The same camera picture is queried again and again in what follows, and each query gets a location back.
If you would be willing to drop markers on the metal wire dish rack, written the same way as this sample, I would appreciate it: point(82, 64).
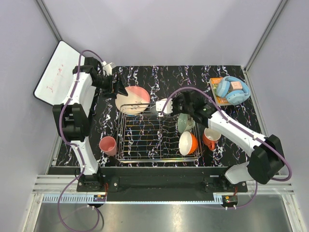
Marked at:
point(144, 136)

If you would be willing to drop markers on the white whiteboard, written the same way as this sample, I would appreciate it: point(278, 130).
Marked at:
point(57, 80)

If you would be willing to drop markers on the green celadon bowl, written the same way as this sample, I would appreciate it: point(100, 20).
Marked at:
point(185, 123)

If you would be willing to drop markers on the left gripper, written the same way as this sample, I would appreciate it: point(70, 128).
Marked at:
point(120, 88)

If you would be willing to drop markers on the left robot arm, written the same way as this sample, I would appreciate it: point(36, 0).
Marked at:
point(72, 115)

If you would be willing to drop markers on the orange bowl white inside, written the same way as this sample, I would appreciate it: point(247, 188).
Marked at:
point(187, 143)

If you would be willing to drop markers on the pink cube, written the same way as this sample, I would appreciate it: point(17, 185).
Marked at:
point(235, 85)

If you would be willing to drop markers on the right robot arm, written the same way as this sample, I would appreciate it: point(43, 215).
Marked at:
point(266, 156)

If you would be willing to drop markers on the pink floral plate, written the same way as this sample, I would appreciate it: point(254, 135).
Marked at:
point(137, 101)

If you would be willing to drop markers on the pink cup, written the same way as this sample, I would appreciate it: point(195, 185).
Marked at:
point(108, 145)

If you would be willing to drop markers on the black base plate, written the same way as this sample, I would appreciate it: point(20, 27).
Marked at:
point(160, 184)

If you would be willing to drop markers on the blue headphones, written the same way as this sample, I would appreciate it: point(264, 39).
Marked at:
point(233, 97)

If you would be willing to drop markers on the orange book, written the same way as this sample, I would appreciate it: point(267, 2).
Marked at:
point(214, 82)

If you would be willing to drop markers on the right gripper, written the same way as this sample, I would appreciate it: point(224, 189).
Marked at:
point(174, 100)

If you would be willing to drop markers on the orange mug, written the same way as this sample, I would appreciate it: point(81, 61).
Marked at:
point(210, 138)

